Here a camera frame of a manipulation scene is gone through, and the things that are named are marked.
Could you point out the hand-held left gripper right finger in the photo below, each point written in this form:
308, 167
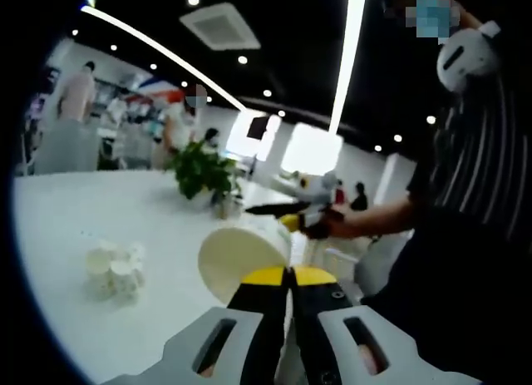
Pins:
332, 351

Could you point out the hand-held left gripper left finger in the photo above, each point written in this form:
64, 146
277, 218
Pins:
232, 351

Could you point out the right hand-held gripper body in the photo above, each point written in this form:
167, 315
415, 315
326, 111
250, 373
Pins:
320, 187

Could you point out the white paper cup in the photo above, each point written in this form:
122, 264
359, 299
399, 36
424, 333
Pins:
232, 260

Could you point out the pile of paper cups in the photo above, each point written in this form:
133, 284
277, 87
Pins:
114, 272

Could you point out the person's right hand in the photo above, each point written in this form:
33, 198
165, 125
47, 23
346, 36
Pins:
332, 225

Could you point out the small glass jar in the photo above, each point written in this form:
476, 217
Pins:
226, 208

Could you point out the black hanging sign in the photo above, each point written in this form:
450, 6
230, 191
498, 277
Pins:
257, 127

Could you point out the potted green plant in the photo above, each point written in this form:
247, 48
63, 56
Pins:
199, 169

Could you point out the grey chair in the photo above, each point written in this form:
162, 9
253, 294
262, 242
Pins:
66, 148
386, 264

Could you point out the long ceiling light strip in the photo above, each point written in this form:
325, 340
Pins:
166, 52
347, 60

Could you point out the ceiling air vent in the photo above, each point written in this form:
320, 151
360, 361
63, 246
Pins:
220, 27

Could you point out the white worn device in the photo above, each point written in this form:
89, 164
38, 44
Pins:
465, 60

